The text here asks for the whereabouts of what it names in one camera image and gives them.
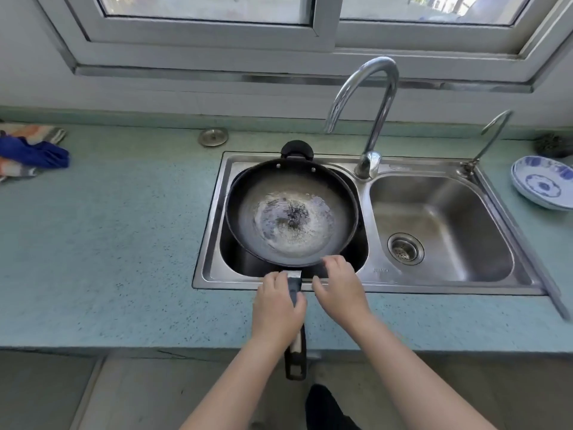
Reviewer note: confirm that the orange striped cloth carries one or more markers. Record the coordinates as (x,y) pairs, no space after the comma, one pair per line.
(38,131)

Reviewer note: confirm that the person's left fingers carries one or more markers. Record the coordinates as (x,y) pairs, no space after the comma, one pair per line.
(275,282)

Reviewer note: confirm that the metal sink drain strainer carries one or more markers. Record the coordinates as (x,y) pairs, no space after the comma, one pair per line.
(405,249)

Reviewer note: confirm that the stainless steel double sink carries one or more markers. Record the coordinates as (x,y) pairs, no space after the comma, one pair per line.
(447,219)

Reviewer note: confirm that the tall chrome gooseneck faucet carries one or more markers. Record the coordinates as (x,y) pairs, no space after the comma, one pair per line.
(370,165)

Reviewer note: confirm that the blue and white bowl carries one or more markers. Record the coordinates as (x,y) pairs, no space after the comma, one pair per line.
(544,183)

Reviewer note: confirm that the person's right forearm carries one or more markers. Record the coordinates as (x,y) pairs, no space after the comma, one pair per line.
(416,380)

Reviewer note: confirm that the person's right thumb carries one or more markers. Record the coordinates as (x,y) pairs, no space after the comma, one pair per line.
(319,290)

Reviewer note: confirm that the person's left hand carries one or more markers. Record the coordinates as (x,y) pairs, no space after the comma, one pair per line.
(275,311)

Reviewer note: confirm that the dark steel wool scrubber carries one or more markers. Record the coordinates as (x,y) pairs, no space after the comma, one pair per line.
(552,145)

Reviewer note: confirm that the small thin chrome faucet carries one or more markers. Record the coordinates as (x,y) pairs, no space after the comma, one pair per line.
(490,141)

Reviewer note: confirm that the round metal sink plug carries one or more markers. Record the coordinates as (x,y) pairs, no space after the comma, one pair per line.
(213,137)

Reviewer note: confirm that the person's left forearm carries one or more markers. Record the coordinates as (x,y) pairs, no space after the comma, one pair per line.
(237,389)

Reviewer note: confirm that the person's right hand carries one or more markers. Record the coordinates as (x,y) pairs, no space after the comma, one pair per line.
(344,295)

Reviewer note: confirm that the blue cloth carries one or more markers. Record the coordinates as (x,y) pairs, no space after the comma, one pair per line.
(31,153)

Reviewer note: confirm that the white window frame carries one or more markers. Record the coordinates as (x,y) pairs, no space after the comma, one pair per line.
(326,35)

